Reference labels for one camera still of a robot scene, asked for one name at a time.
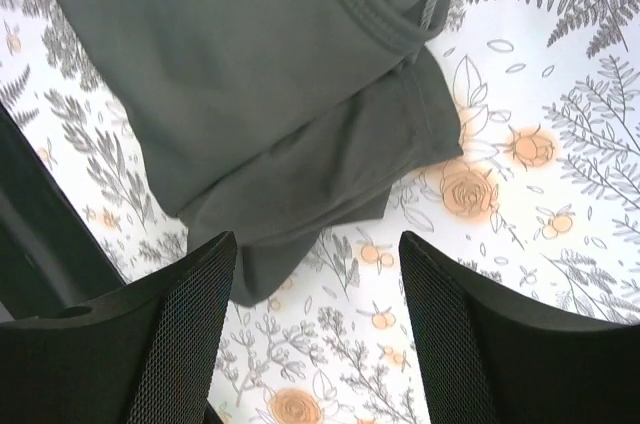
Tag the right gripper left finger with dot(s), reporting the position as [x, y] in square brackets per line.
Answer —
[144, 353]

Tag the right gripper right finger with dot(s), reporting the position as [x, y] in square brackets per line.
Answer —
[488, 354]

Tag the dark grey t shirt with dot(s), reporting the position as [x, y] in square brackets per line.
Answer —
[274, 119]

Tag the floral patterned table mat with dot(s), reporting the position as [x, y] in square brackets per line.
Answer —
[544, 200]

